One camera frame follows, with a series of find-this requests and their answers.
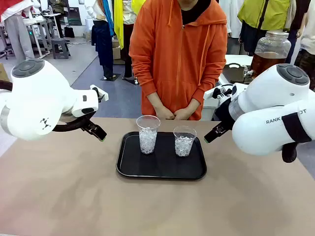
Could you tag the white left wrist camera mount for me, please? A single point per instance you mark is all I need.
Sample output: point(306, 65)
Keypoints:
point(103, 96)

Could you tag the mannequin in lime jacket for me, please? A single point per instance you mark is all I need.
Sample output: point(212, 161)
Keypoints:
point(270, 12)

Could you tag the grey plastic stool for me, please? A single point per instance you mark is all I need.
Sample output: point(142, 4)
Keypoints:
point(60, 46)

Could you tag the person's left hand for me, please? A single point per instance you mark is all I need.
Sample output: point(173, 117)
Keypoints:
point(187, 113)

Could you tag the glass tea dispenser jar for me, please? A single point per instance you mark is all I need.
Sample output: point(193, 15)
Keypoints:
point(270, 49)

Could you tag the white hanging garment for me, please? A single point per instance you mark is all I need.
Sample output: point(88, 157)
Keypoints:
point(233, 17)

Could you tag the person's left forearm orange sleeve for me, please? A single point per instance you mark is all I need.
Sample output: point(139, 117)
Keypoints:
point(205, 86)

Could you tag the mannequin in cream top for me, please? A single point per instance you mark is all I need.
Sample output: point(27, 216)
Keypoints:
point(310, 24)

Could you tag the blue hanging scarf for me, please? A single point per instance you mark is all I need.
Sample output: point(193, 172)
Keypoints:
point(108, 14)

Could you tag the small cardboard box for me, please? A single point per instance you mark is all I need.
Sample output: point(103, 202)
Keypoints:
point(116, 52)

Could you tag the tall clear plastic ice cup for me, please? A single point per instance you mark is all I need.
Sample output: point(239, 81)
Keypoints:
point(148, 140)

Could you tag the person in orange hoodie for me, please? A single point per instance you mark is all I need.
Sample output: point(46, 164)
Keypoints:
point(177, 49)

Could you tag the yellow hanging garment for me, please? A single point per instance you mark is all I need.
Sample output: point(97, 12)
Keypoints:
point(118, 22)

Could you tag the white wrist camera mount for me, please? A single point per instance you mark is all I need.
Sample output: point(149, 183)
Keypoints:
point(233, 89)
point(103, 96)

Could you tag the mannequin in blue dress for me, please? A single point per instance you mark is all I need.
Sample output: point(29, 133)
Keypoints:
point(103, 44)

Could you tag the flat brown cardboard piece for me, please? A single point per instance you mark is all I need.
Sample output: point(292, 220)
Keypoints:
point(4, 72)

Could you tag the figure in grey trousers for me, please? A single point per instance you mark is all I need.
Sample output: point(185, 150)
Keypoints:
point(17, 37)

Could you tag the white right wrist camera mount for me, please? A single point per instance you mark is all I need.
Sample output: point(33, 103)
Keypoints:
point(233, 89)

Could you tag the black plastic serving tray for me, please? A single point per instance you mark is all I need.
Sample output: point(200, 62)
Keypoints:
point(160, 164)

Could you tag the person's right hand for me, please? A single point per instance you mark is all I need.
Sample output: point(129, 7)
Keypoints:
point(163, 113)

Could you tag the dark brown serving tray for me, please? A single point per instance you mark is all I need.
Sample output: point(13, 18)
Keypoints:
point(233, 73)

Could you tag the black slanted pole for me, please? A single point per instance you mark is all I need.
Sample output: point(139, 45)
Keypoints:
point(262, 14)

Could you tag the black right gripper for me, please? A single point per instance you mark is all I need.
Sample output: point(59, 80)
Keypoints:
point(224, 113)

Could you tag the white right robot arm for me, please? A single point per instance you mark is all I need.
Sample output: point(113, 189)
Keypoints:
point(265, 98)

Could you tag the person's right forearm orange sleeve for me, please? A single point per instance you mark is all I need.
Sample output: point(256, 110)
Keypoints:
point(148, 86)

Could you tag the black bag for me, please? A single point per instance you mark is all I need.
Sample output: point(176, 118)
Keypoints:
point(69, 32)

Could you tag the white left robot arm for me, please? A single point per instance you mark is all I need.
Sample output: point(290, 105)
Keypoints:
point(32, 98)

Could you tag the mannequin in dark skirt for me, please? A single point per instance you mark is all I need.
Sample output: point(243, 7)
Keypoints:
point(126, 49)

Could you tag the dark wall panel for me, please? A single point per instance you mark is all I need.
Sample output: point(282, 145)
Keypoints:
point(73, 16)

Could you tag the white workbench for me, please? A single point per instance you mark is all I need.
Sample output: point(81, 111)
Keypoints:
point(39, 23)

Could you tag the short clear plastic ice cup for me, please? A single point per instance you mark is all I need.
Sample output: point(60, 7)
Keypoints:
point(184, 145)

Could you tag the white side table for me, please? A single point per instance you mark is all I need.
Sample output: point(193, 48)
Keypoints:
point(236, 57)

